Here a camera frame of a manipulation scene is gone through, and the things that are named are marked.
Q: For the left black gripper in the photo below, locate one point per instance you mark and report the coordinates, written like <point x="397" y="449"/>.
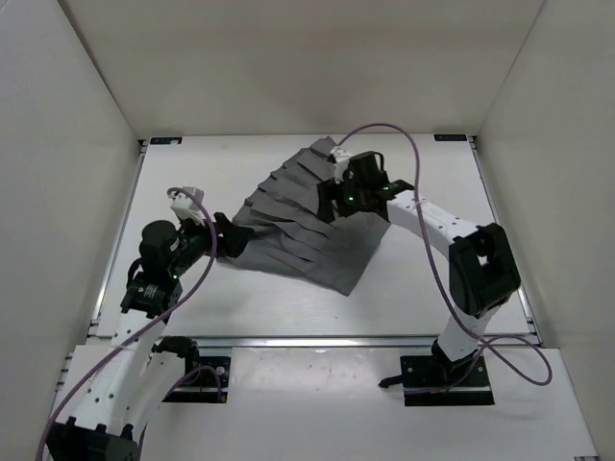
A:
<point x="234" y="238"/>

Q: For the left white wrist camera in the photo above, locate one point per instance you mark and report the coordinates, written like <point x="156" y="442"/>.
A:
<point x="187" y="208"/>

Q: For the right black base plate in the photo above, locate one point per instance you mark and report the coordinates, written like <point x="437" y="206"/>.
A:
<point x="425" y="384"/>

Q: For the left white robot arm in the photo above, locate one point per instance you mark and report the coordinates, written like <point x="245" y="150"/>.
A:
<point x="142" y="365"/>

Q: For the left blue corner label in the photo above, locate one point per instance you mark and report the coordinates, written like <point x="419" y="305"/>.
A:
<point x="165" y="140"/>

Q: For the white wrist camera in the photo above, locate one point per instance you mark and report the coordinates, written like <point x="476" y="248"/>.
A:
<point x="187" y="208"/>
<point x="340" y="159"/>

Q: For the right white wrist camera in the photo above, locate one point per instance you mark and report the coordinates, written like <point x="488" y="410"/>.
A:
<point x="340" y="159"/>

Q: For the blue corner label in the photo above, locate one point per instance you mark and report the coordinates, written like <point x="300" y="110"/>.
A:
<point x="165" y="140"/>
<point x="450" y="137"/>

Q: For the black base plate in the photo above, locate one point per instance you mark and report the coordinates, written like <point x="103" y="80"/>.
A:
<point x="209" y="380"/>
<point x="425" y="384"/>

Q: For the right blue corner label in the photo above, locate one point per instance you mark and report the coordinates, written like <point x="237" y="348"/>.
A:
<point x="450" y="137"/>

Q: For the grey pleated skirt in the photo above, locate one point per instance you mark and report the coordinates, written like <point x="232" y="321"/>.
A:
<point x="289" y="240"/>

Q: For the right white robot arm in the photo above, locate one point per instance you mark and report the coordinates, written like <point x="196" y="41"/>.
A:
<point x="482" y="271"/>

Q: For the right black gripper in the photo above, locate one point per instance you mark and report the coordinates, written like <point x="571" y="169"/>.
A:
<point x="330" y="190"/>

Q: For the aluminium front table rail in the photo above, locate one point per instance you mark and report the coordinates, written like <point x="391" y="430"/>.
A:
<point x="315" y="342"/>

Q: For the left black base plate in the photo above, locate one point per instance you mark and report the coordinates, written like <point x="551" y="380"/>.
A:
<point x="209" y="380"/>

